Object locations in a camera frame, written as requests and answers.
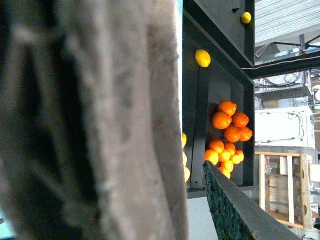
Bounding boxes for lemon on middle shelf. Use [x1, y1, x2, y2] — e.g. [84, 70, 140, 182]
[195, 49, 211, 68]

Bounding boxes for small orange upper left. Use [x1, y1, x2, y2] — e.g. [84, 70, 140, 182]
[208, 139, 225, 154]

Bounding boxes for dark wooden shelf unit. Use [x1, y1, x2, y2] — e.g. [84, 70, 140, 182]
[182, 0, 320, 199]

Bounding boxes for orange right upper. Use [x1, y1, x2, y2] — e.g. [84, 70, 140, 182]
[232, 112, 250, 128]

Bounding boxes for lemon on upper shelf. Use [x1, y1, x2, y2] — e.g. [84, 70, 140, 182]
[241, 12, 252, 25]

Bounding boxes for small orange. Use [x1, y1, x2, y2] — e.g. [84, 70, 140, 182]
[204, 149, 219, 166]
[230, 149, 245, 165]
[218, 160, 234, 179]
[218, 142, 236, 163]
[208, 139, 225, 154]

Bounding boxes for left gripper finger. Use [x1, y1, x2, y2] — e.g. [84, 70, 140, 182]
[203, 161, 299, 240]

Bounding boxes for orange top of pile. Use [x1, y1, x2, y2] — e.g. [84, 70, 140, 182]
[218, 100, 238, 117]

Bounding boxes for small orange right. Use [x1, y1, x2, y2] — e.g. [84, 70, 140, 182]
[230, 149, 245, 165]

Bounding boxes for orange far right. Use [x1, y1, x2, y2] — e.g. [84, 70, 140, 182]
[240, 127, 253, 142]

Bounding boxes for small orange centre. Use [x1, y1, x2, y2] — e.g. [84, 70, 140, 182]
[218, 142, 236, 163]

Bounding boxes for orange left large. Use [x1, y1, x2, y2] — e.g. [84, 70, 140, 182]
[212, 111, 232, 130]

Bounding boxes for lemon on shelf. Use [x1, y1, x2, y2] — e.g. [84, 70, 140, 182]
[241, 12, 252, 25]
[195, 49, 211, 68]

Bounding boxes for orange centre lower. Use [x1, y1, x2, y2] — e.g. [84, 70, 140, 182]
[223, 125, 242, 143]

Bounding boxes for wooden pallet crate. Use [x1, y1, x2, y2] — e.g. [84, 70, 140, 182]
[255, 151, 317, 230]

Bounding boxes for brown basket handle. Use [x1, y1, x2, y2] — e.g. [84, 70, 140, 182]
[0, 0, 189, 240]

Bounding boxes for small orange bottom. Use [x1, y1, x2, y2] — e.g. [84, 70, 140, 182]
[218, 160, 234, 179]

